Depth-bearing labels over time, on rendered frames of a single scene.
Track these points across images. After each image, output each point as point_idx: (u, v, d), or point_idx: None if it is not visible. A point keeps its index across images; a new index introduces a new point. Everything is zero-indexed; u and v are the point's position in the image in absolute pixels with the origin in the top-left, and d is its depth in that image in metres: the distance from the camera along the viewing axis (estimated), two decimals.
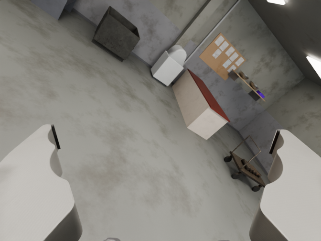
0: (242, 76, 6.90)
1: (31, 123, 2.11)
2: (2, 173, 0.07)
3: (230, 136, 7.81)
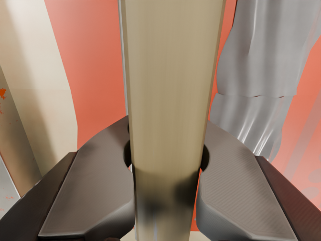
0: None
1: None
2: (87, 149, 0.09)
3: None
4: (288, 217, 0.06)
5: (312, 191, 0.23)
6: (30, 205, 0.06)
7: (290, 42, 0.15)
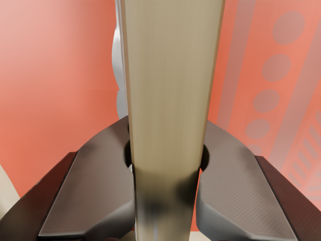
0: None
1: None
2: (88, 149, 0.09)
3: None
4: (288, 217, 0.06)
5: None
6: (30, 205, 0.06)
7: None
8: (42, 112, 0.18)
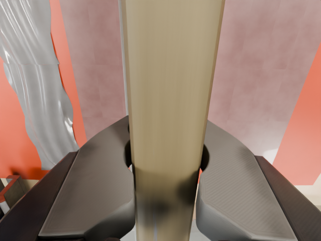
0: None
1: None
2: (88, 149, 0.09)
3: None
4: (287, 217, 0.06)
5: None
6: (30, 205, 0.06)
7: (30, 25, 0.22)
8: None
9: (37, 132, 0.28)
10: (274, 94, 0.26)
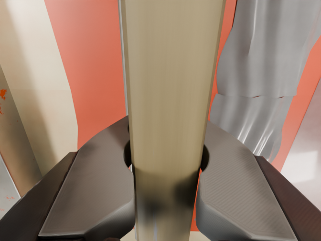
0: None
1: None
2: (88, 149, 0.09)
3: None
4: (287, 217, 0.06)
5: None
6: (30, 205, 0.06)
7: (290, 43, 0.15)
8: None
9: None
10: None
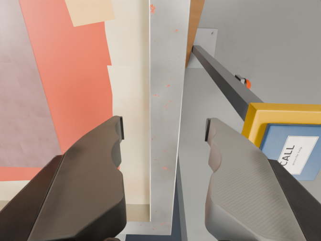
0: None
1: None
2: (75, 151, 0.09)
3: None
4: (300, 223, 0.06)
5: None
6: (16, 212, 0.06)
7: None
8: None
9: None
10: (17, 89, 0.25)
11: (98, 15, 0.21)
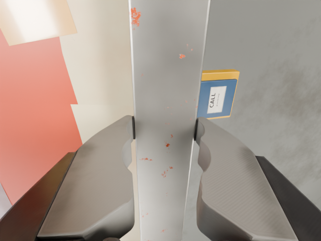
0: None
1: None
2: (87, 149, 0.09)
3: None
4: (289, 217, 0.06)
5: None
6: (29, 206, 0.06)
7: None
8: None
9: None
10: None
11: (48, 27, 0.12)
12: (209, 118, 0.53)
